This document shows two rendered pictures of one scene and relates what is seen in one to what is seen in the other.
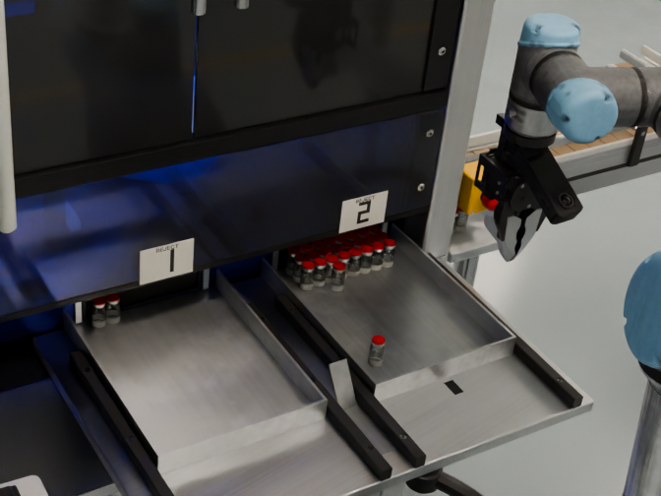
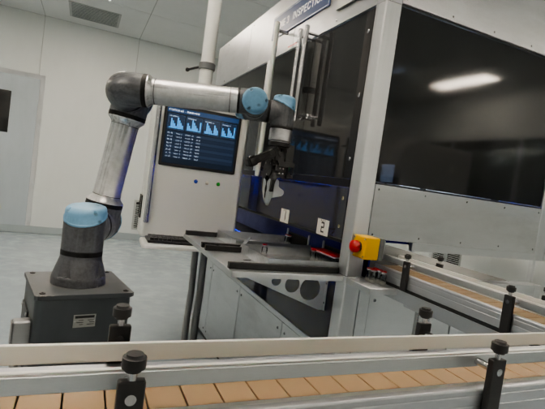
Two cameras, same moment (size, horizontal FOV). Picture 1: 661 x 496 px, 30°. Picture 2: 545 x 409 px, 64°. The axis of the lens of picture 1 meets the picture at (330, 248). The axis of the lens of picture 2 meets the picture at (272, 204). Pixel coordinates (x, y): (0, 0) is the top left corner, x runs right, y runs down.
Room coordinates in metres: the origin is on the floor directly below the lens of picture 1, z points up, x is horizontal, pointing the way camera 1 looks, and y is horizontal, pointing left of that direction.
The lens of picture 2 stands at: (1.76, -1.67, 1.16)
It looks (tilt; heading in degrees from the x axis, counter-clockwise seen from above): 3 degrees down; 101
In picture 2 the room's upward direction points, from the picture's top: 8 degrees clockwise
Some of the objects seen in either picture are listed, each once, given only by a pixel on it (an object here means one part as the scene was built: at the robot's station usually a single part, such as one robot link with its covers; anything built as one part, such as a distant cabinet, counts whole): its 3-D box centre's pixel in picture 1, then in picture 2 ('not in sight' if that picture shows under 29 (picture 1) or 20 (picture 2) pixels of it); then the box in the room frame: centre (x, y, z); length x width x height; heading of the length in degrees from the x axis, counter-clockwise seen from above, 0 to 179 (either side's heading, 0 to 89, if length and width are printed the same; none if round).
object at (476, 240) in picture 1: (457, 229); (375, 286); (1.85, -0.22, 0.87); 0.14 x 0.13 x 0.02; 35
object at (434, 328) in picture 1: (384, 305); (296, 257); (1.57, -0.10, 0.90); 0.34 x 0.26 x 0.04; 35
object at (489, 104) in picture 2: not in sight; (478, 118); (2.15, 0.09, 1.51); 0.85 x 0.01 x 0.59; 35
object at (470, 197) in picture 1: (476, 184); (367, 247); (1.81, -0.23, 1.00); 0.08 x 0.07 x 0.07; 35
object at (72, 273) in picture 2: not in sight; (79, 265); (0.98, -0.53, 0.84); 0.15 x 0.15 x 0.10
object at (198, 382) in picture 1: (191, 362); (262, 241); (1.37, 0.18, 0.90); 0.34 x 0.26 x 0.04; 35
